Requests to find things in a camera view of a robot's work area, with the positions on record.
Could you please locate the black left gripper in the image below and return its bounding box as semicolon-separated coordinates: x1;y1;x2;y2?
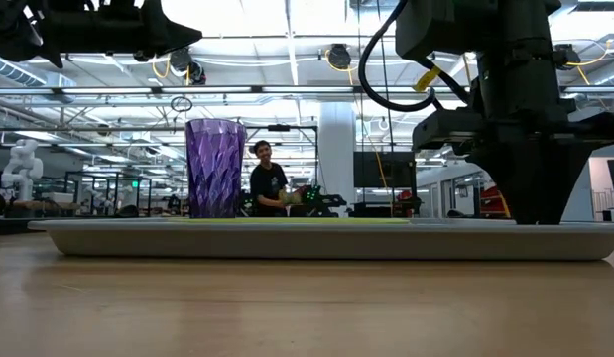
38;0;203;69

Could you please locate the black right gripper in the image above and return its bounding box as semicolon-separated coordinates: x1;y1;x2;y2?
413;49;614;226

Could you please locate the purple faceted plastic cup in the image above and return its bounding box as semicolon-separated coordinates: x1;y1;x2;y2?
184;117;248;219

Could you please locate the lime green round plate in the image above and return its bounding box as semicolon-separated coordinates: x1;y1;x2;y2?
167;216;412;225

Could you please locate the grey plastic tray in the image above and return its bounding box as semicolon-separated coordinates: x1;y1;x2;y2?
27;217;614;262

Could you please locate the red storage bin rack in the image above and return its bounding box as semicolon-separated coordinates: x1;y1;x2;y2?
479;185;511;218

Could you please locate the large black display screen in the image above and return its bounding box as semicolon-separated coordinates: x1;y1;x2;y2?
353;151;418;189

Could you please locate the person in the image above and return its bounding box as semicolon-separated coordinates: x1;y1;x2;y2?
249;140;304;218

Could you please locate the white robot figure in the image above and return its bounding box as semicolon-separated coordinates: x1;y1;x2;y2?
0;138;44;202

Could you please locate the white pillar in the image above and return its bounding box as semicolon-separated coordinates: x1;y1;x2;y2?
318;101;357;218

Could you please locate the black cable reel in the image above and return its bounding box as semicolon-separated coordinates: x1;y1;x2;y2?
553;43;583;70
326;43;355;70
168;47;194;74

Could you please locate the black gantry frame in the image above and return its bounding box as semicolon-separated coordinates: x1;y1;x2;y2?
238;123;320;165

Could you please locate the yellow cable tag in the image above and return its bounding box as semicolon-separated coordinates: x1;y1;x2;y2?
414;65;442;94

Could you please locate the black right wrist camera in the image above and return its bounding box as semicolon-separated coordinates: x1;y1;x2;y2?
395;0;481;60

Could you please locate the black right camera cable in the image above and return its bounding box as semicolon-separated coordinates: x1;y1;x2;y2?
358;0;471;113

